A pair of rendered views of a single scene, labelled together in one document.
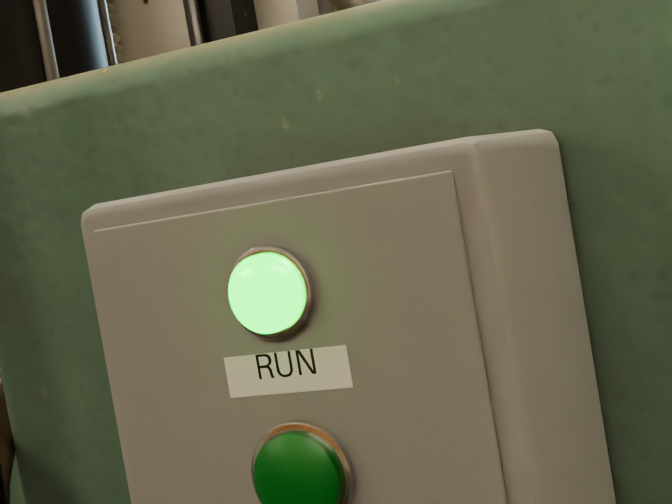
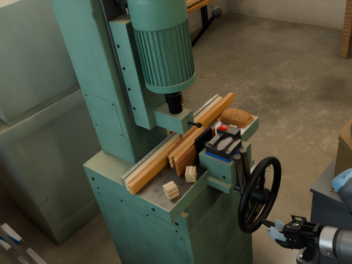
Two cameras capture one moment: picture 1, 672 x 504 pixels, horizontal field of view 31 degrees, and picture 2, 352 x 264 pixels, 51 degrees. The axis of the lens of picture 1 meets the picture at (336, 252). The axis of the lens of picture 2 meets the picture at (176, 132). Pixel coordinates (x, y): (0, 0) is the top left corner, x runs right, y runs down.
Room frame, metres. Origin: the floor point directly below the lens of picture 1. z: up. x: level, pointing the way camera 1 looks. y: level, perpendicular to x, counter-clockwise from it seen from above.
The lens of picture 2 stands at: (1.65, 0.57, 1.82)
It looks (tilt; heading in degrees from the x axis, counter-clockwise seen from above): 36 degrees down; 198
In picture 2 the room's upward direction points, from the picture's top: 11 degrees counter-clockwise
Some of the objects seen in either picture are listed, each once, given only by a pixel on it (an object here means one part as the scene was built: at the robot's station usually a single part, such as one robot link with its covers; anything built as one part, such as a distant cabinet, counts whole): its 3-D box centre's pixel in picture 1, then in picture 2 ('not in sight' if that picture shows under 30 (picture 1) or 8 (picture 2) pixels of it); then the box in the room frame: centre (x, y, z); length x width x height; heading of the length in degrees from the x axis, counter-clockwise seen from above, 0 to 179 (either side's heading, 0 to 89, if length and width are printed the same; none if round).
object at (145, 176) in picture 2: not in sight; (187, 137); (0.52, 0.24, 0.92); 0.67 x 0.02 x 0.04; 153
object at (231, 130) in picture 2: not in sight; (225, 141); (0.63, 0.41, 0.99); 0.13 x 0.11 x 0.06; 153
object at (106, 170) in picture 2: not in sight; (165, 164); (0.50, 0.11, 0.76); 0.57 x 0.45 x 0.09; 63
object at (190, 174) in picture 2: not in sight; (190, 174); (0.73, 0.29, 0.92); 0.04 x 0.03 x 0.04; 4
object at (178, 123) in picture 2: not in sight; (174, 119); (0.55, 0.21, 1.03); 0.14 x 0.07 x 0.09; 63
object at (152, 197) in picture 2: not in sight; (207, 159); (0.59, 0.33, 0.87); 0.61 x 0.30 x 0.06; 153
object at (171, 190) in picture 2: not in sight; (171, 190); (0.81, 0.24, 0.92); 0.04 x 0.04 x 0.04; 42
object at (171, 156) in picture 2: not in sight; (187, 146); (0.59, 0.25, 0.93); 0.20 x 0.02 x 0.06; 153
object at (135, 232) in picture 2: not in sight; (178, 223); (0.50, 0.12, 0.36); 0.58 x 0.45 x 0.71; 63
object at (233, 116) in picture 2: not in sight; (235, 114); (0.36, 0.42, 0.92); 0.14 x 0.09 x 0.04; 63
